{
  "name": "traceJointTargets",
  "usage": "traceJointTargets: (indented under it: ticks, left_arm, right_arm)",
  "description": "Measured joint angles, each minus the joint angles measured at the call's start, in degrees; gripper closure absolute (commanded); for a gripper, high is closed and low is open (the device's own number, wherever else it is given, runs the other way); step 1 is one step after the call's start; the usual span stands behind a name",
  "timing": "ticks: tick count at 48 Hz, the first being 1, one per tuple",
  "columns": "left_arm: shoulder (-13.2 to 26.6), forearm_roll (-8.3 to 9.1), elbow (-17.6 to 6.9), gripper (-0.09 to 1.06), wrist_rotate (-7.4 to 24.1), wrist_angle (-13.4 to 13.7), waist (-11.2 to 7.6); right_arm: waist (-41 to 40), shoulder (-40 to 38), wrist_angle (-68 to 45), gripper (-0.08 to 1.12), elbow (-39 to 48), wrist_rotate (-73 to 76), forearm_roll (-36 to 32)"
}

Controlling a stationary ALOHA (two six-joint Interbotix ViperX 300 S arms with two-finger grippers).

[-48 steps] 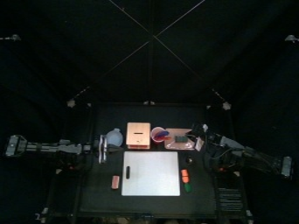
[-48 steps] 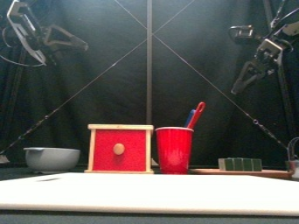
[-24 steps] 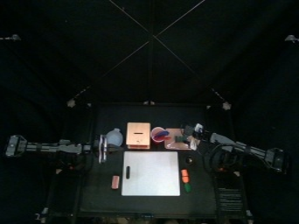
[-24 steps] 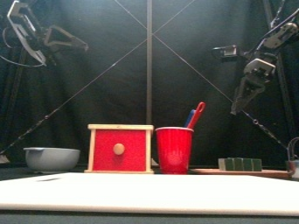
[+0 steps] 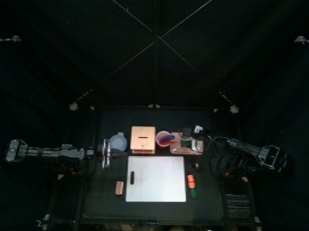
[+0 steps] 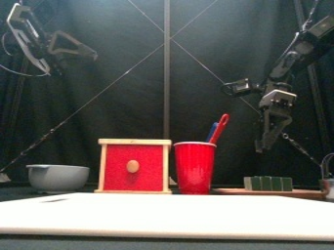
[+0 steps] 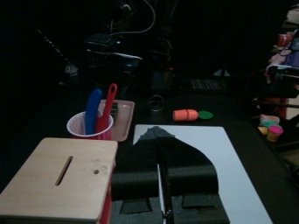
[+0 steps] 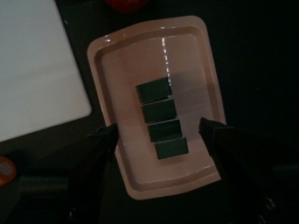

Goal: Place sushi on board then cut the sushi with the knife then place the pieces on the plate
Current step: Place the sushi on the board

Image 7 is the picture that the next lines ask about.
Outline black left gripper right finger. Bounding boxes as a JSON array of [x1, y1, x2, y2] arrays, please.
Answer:
[[154, 127, 230, 224]]

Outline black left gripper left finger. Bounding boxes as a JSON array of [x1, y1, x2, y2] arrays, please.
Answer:
[[110, 126, 164, 224]]

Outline white cutting board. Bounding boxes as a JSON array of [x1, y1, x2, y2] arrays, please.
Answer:
[[132, 124, 274, 224]]

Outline pink plastic plate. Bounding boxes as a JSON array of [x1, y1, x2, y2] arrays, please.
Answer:
[[97, 99, 136, 143]]

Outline orange toy sushi roll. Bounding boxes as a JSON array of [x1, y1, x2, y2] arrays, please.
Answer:
[[172, 108, 200, 123]]

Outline red toy knife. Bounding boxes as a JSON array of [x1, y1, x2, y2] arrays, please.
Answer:
[[94, 83, 118, 135]]

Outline green toy leaf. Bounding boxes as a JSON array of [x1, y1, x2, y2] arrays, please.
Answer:
[[197, 110, 214, 121]]

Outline wooden box with slot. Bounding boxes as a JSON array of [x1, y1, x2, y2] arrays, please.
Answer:
[[0, 137, 118, 224]]

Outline red plastic cup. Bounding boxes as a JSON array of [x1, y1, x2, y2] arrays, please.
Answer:
[[65, 110, 114, 141]]

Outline blue toy utensil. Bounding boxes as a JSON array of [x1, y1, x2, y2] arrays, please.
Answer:
[[84, 88, 104, 136]]

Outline pink-lidded yellow dough tub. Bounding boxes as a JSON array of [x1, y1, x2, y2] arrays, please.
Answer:
[[265, 124, 285, 143]]

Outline colourful toy pile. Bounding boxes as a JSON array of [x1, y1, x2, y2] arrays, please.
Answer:
[[256, 114, 281, 136]]

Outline black cable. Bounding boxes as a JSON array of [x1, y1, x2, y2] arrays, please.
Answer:
[[108, 0, 157, 37]]

